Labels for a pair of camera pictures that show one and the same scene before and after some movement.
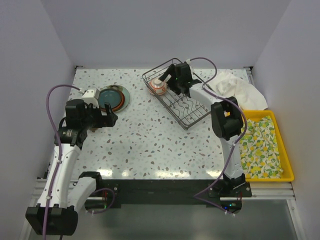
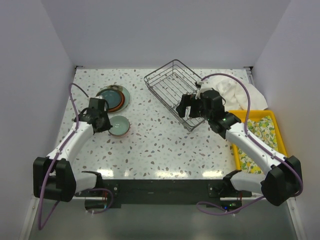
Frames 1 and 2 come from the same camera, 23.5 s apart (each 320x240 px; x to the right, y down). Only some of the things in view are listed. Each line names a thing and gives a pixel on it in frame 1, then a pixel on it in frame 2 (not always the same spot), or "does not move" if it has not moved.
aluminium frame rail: [28, 230] does not move
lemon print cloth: [259, 149] does not move
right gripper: [171, 71] to [185, 102]
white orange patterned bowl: [158, 86] to [123, 135]
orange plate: [122, 103] does not move
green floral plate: [127, 97] does not move
